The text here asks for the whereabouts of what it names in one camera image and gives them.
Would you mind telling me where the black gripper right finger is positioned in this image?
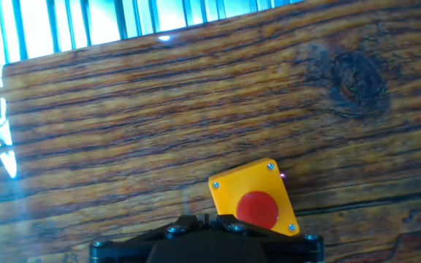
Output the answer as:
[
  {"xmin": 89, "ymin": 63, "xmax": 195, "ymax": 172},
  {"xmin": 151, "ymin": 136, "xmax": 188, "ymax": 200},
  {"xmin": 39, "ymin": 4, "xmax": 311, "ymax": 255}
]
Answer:
[{"xmin": 214, "ymin": 213, "xmax": 325, "ymax": 263}]

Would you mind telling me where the wood grain table mat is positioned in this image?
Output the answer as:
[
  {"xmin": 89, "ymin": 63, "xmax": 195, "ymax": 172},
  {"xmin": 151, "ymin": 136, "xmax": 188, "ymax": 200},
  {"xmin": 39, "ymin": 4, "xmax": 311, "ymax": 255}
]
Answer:
[{"xmin": 0, "ymin": 0, "xmax": 421, "ymax": 263}]

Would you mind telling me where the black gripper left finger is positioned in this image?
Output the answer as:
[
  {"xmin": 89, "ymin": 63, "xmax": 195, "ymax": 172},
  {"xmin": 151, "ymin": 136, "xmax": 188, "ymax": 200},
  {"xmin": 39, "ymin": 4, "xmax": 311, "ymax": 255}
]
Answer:
[{"xmin": 88, "ymin": 214, "xmax": 207, "ymax": 263}]

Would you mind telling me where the orange box red push button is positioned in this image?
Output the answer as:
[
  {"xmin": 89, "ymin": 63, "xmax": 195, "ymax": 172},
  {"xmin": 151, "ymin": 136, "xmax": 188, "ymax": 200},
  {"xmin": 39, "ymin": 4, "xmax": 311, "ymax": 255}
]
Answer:
[{"xmin": 208, "ymin": 157, "xmax": 301, "ymax": 237}]

